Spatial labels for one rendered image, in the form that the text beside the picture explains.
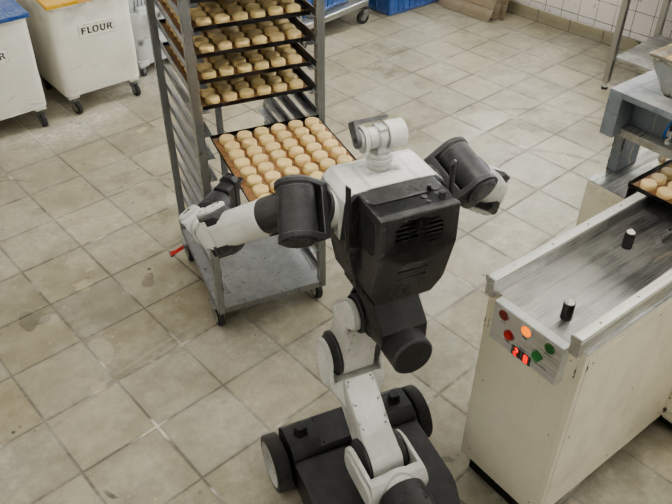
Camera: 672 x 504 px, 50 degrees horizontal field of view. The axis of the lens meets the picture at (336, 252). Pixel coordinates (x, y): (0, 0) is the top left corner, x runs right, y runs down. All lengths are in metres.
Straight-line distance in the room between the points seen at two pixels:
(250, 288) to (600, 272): 1.51
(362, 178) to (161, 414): 1.51
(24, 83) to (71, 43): 0.37
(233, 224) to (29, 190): 2.66
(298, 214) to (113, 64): 3.46
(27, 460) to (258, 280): 1.13
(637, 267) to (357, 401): 0.93
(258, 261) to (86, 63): 2.11
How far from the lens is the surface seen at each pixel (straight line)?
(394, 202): 1.61
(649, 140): 2.53
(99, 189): 4.17
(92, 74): 4.92
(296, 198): 1.62
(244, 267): 3.23
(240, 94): 2.61
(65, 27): 4.76
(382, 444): 2.30
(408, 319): 1.84
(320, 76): 2.62
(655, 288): 2.15
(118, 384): 3.03
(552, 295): 2.12
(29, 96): 4.79
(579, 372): 2.02
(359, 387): 2.29
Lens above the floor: 2.19
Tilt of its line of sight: 38 degrees down
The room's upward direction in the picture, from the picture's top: straight up
